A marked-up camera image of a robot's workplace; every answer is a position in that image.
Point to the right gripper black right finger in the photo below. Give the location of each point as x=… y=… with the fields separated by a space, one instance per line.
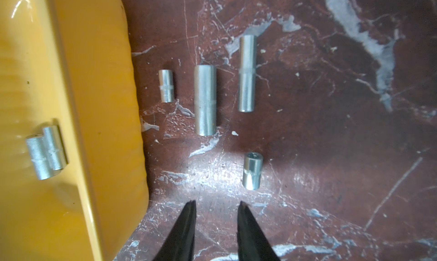
x=252 y=243

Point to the yellow plastic storage tray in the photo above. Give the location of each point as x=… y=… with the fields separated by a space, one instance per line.
x=68 y=63

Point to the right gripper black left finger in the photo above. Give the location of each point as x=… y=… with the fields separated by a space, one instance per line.
x=179 y=245

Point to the short steel socket front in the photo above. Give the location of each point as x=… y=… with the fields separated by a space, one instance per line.
x=252 y=171

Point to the short steel socket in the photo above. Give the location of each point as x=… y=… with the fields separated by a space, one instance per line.
x=252 y=171
x=166 y=85

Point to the thin long steel socket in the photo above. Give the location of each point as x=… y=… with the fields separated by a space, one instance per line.
x=247 y=73

